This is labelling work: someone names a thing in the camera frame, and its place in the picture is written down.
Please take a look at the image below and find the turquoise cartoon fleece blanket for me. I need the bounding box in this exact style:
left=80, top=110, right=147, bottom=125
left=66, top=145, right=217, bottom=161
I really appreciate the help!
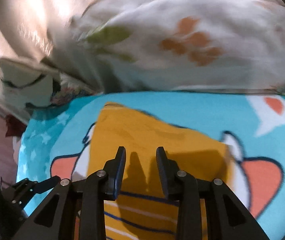
left=17, top=92, right=285, bottom=239

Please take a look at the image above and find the dark red cloth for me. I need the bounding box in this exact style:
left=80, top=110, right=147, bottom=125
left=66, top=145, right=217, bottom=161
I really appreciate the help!
left=5, top=115, right=27, bottom=137

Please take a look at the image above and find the cream pillow with black print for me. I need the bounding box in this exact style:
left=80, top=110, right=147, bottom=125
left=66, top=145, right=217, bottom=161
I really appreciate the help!
left=0, top=57, right=101, bottom=109

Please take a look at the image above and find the yellow striped sweater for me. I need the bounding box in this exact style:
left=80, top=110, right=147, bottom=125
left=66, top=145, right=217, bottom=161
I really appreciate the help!
left=88, top=102, right=235, bottom=239

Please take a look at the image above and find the white floral pillow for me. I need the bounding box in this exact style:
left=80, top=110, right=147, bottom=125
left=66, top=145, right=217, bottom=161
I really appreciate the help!
left=48, top=0, right=285, bottom=95

